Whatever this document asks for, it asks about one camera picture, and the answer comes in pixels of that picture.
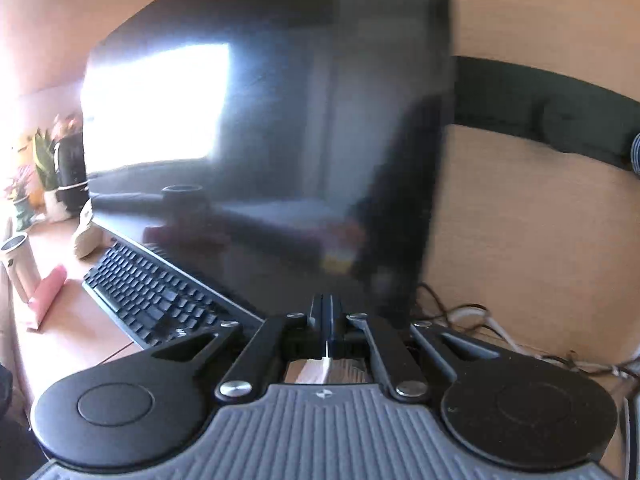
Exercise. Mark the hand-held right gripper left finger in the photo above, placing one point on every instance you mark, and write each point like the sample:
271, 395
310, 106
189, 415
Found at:
320, 321

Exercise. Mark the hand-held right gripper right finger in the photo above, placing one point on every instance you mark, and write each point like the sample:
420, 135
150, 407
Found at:
334, 321

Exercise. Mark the black keyboard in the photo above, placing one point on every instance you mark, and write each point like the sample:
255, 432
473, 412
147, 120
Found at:
150, 290

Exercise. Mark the black computer monitor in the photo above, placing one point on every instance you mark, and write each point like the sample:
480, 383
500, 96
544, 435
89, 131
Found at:
280, 125

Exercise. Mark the beige soft object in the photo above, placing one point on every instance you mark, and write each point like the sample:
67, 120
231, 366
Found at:
89, 235

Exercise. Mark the pink flat object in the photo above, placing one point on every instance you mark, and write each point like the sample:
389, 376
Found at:
46, 295

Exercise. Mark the black cylindrical appliance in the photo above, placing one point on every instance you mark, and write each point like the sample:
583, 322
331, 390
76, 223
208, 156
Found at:
72, 170

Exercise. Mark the white tumbler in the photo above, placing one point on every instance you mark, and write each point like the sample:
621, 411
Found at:
17, 265

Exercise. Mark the green plant in white pot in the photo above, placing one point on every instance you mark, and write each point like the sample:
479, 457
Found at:
47, 170

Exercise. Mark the pink flowering potted plant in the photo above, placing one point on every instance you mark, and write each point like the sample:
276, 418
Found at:
20, 195

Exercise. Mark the white striped dark knob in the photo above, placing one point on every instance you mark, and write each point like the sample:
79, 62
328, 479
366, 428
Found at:
635, 155

